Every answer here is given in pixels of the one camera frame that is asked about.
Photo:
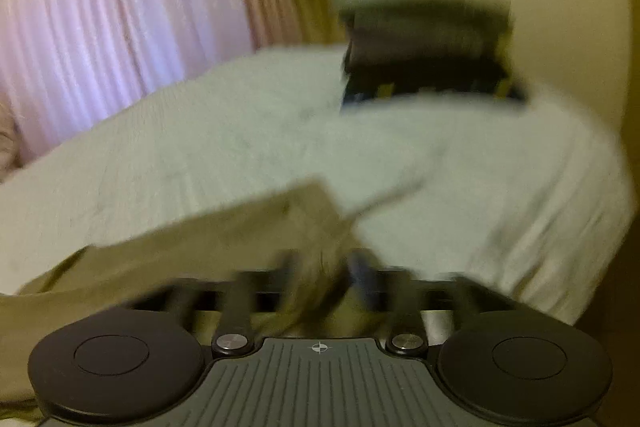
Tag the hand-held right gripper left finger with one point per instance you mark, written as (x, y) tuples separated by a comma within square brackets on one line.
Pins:
[(240, 302)]

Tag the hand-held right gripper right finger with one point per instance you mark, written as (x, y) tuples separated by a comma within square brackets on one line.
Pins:
[(364, 279)]

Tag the khaki long-sleeved shirt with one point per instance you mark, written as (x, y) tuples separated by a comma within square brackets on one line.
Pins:
[(200, 237)]

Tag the small pile of dark clothes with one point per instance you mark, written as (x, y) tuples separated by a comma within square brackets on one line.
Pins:
[(425, 52)]

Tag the bed with striped cover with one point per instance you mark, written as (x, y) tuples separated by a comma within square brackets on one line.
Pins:
[(250, 132)]

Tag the pink crumpled blanket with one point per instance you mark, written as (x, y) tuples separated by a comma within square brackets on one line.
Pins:
[(9, 142)]

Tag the pink curtain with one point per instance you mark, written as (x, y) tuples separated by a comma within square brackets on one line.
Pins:
[(125, 7)]

